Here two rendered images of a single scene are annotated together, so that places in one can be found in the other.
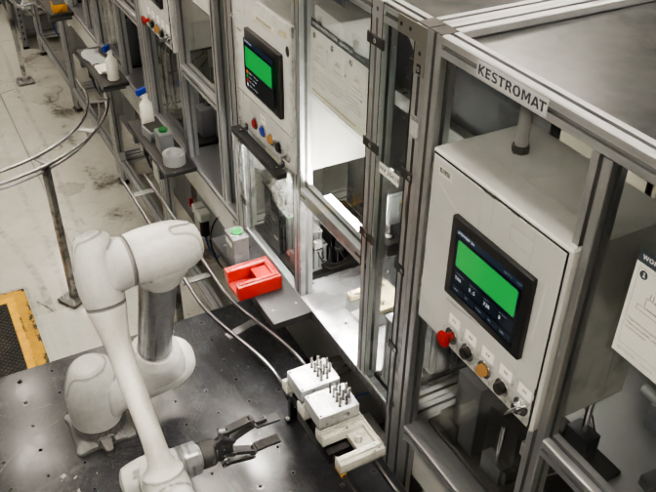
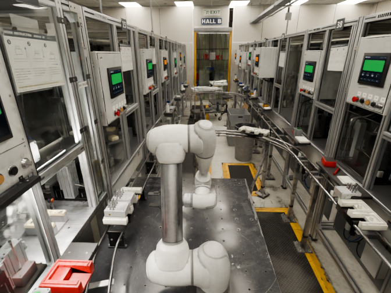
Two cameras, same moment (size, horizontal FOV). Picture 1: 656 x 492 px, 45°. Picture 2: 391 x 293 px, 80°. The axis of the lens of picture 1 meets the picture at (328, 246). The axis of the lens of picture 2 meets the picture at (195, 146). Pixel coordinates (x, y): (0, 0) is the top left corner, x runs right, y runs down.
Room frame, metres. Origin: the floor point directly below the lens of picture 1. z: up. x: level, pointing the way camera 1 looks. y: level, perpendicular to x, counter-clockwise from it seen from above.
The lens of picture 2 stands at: (2.44, 1.06, 1.79)
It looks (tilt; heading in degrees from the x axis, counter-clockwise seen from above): 22 degrees down; 211
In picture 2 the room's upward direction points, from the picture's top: straight up
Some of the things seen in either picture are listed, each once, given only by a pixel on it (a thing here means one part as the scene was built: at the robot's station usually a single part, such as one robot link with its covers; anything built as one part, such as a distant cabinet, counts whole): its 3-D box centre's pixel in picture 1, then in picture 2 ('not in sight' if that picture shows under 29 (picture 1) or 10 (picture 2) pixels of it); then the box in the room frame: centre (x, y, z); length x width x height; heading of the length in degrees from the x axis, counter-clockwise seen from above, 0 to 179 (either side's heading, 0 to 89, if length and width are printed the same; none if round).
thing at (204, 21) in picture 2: not in sight; (211, 21); (-5.73, -3.24, 2.82); 0.75 x 0.04 x 0.25; 119
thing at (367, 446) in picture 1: (331, 421); (124, 206); (1.58, -0.02, 0.84); 0.36 x 0.14 x 0.10; 29
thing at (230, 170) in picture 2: not in sight; (241, 177); (-0.63, 0.02, 0.01); 1.00 x 0.55 x 0.01; 29
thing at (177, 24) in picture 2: not in sight; (143, 57); (-4.56, -5.47, 1.65); 3.78 x 0.08 x 3.30; 119
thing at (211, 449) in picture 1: (216, 450); not in sight; (1.42, 0.29, 0.91); 0.09 x 0.07 x 0.08; 118
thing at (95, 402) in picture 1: (95, 388); (211, 264); (1.69, 0.69, 0.85); 0.18 x 0.16 x 0.22; 123
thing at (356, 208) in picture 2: not in sight; (354, 211); (0.85, 1.29, 0.84); 0.37 x 0.14 x 0.10; 29
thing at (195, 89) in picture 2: not in sight; (206, 102); (-3.35, -2.10, 0.48); 0.88 x 0.56 x 0.96; 137
